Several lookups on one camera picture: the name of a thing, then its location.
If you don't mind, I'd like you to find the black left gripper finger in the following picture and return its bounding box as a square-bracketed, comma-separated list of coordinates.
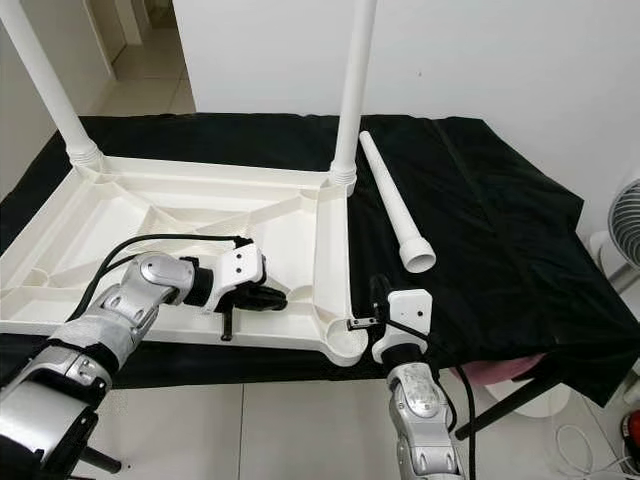
[242, 284, 289, 314]

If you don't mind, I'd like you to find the white plastic table leg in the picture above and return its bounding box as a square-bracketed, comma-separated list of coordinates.
[358, 130, 438, 276]
[0, 0, 106, 171]
[328, 0, 379, 193]

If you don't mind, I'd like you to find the white plastic table top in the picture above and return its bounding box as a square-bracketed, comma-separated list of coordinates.
[0, 152, 369, 369]

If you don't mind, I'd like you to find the pink round object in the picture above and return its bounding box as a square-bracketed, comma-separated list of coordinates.
[470, 352, 551, 386]

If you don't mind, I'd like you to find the black table cloth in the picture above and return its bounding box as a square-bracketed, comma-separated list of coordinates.
[0, 112, 623, 406]

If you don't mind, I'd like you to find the white round base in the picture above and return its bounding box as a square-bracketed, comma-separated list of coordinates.
[490, 380, 576, 416]

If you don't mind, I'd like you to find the white standing fan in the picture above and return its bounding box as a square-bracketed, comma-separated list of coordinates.
[588, 175, 640, 296]

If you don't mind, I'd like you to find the red round canister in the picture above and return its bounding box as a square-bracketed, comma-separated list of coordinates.
[622, 408, 640, 453]

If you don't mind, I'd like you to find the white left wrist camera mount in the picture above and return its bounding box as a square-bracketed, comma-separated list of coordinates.
[215, 243, 266, 313]

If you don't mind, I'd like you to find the thick white cable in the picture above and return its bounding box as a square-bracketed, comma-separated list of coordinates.
[555, 420, 640, 479]

